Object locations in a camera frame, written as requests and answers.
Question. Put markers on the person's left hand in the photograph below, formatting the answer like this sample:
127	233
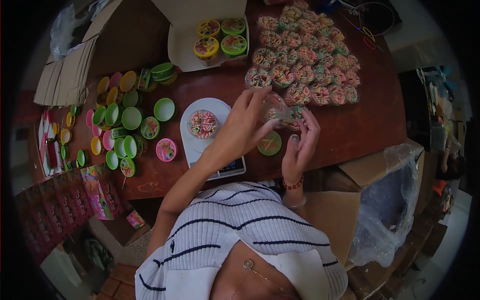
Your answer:
236	131

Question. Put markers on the person's right hand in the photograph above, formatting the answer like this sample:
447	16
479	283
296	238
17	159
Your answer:
296	161

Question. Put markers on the person's left fingers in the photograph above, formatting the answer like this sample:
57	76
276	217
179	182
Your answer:
253	93

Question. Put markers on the person's right fingers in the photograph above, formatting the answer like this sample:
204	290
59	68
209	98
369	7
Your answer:
312	129

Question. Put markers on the person's right thumb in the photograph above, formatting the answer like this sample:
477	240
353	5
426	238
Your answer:
293	144

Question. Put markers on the person's left thumb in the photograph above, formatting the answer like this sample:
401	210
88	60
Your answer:
268	128

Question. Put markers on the clear plastic cup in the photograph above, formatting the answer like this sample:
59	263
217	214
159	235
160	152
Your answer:
278	107

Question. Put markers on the green lid with sticks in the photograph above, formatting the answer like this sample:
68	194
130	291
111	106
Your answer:
269	143

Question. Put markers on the green lidded candy jar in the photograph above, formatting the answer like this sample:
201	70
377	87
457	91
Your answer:
233	26
234	45

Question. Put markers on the clear cup with candy sticks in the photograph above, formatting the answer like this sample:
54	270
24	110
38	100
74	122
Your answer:
202	123

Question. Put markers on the yellow lidded candy jar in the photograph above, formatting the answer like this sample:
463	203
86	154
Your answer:
209	28
206	48

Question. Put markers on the group of filled candy cups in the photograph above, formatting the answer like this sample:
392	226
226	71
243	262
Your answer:
307	56

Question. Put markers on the white kitchen scale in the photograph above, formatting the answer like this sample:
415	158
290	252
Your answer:
195	148

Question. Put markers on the large brown cardboard box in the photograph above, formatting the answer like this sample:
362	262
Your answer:
333	217

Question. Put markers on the white open cardboard box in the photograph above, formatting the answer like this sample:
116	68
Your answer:
187	41

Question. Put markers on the pink printed lid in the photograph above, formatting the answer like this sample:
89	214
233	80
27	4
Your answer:
166	150

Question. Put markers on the person's body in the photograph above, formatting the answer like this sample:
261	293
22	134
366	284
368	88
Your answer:
232	232

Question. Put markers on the clear plastic bag liner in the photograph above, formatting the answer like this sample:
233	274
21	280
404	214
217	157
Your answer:
390	210

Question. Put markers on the cluttered shelf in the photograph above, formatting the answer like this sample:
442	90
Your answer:
438	123

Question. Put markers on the pile of coloured plastic lids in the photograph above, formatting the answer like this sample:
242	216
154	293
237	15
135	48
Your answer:
120	116

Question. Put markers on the small pink printed packet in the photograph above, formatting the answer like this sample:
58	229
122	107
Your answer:
135	219

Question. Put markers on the stack of flat brown cardboard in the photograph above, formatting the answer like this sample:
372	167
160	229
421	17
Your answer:
67	75

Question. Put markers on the crumpled clear plastic bag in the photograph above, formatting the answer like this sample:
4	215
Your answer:
65	30

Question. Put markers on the red and white folded cartons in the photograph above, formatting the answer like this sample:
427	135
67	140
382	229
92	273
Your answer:
48	146

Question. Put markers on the stack of pink printed cartons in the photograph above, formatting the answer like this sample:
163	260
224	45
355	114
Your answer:
67	210

